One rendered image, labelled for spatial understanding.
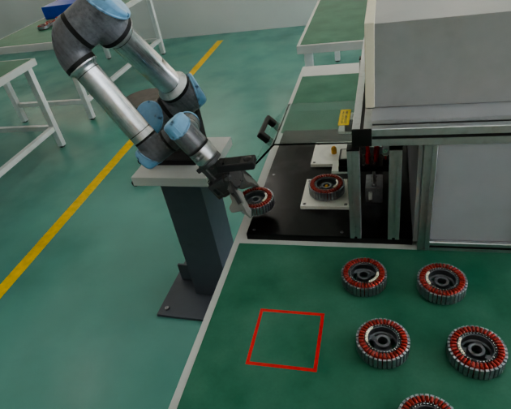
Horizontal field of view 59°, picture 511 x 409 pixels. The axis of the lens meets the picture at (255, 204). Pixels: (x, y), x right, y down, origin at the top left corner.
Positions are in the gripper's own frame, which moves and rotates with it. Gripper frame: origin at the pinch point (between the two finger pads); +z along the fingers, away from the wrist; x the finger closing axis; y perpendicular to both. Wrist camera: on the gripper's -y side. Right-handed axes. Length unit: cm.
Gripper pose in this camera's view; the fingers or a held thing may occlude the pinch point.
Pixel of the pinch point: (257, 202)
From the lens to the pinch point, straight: 138.6
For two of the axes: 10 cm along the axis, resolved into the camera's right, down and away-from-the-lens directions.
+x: -2.2, 6.1, -7.6
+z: 6.4, 6.8, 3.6
